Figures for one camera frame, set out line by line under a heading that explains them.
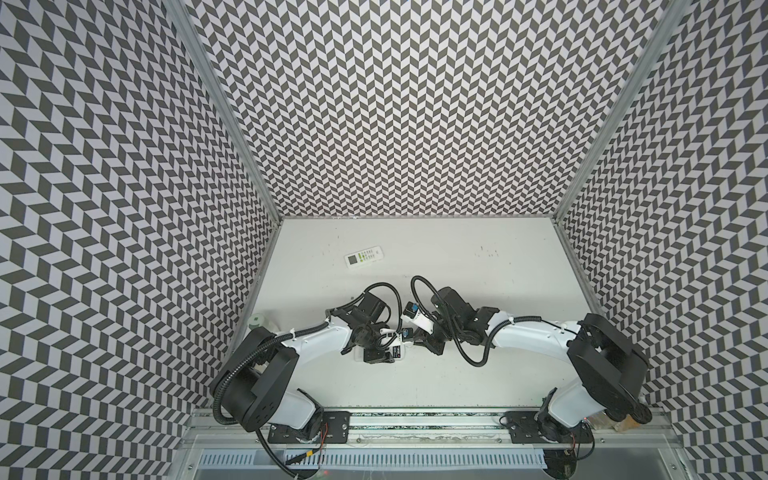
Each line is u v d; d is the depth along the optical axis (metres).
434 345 0.74
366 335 0.68
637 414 0.69
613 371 0.44
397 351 0.84
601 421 0.70
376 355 0.75
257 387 0.42
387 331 0.76
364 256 1.06
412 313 0.73
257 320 0.79
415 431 0.74
